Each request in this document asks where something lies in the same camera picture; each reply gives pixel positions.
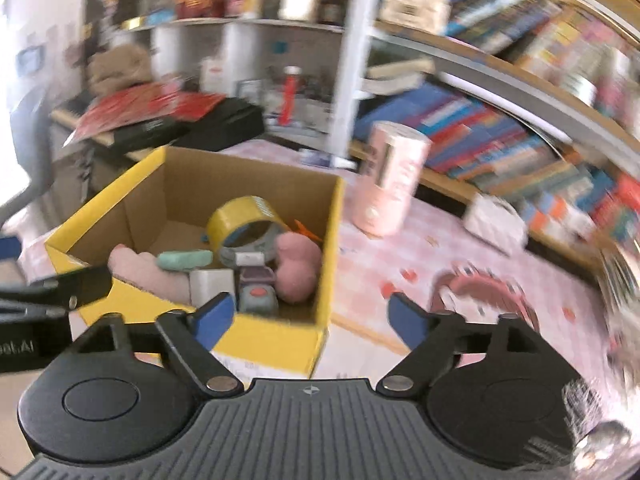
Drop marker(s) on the row of blue-spined books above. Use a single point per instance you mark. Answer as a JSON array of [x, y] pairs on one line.
[[460, 135]]

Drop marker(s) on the gold tape roll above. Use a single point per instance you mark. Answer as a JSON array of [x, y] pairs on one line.
[[225, 215]]

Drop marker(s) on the large red paper packet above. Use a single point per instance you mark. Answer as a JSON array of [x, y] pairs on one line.
[[125, 110]]

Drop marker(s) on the wooden side table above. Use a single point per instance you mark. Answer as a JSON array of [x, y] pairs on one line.
[[75, 160]]

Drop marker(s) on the beige quilted handbag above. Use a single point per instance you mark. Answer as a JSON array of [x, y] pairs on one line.
[[415, 5]]

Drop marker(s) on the white bookshelf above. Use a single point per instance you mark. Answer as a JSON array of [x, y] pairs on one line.
[[350, 60]]

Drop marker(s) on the small white box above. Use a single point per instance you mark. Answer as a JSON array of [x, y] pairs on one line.
[[210, 285]]

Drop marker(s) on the brown cloth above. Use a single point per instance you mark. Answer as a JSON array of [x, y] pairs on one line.
[[120, 70]]

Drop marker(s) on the small round pink plush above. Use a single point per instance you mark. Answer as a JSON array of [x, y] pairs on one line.
[[297, 275]]

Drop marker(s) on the beige lying books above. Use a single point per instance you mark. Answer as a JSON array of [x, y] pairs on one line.
[[397, 77]]

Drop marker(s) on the row of assorted thin books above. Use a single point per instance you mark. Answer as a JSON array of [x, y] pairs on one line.
[[525, 25]]

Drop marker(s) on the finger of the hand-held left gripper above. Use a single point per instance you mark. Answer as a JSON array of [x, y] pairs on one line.
[[9, 250], [75, 287]]

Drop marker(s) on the stack of magazines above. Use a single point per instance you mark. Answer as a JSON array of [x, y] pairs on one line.
[[620, 290]]

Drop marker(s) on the black case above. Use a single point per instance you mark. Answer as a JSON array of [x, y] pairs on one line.
[[220, 125]]

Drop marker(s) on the pink plush paw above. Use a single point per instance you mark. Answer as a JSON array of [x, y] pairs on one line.
[[145, 275]]

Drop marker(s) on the grey tape roll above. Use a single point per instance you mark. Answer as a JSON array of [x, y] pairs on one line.
[[227, 256]]

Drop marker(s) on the grey chair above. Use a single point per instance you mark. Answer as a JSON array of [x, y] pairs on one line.
[[30, 130]]

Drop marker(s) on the black keyboard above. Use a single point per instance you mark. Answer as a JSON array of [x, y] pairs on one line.
[[72, 109]]

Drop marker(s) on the yellow cardboard box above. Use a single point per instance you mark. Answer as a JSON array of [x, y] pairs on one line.
[[275, 345]]

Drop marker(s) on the pink checkered printed tablecloth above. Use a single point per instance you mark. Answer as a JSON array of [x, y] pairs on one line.
[[380, 270]]

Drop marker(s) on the white box red label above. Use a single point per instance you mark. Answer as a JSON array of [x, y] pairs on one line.
[[212, 76]]

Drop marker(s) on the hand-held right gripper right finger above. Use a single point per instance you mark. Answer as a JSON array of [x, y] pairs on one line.
[[407, 317]]

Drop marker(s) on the pink cylindrical container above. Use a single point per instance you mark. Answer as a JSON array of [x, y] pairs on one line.
[[390, 180]]

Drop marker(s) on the green eraser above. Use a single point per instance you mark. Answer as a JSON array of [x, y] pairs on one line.
[[182, 260]]

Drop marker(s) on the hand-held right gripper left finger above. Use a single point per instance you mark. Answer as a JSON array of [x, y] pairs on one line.
[[215, 317]]

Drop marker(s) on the white quilted pouch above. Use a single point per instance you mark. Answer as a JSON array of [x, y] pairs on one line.
[[495, 222]]

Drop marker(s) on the small red paper packet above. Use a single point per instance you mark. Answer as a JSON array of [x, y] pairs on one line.
[[197, 105]]

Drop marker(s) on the red bottle on shelf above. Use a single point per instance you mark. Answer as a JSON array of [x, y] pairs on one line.
[[289, 95]]

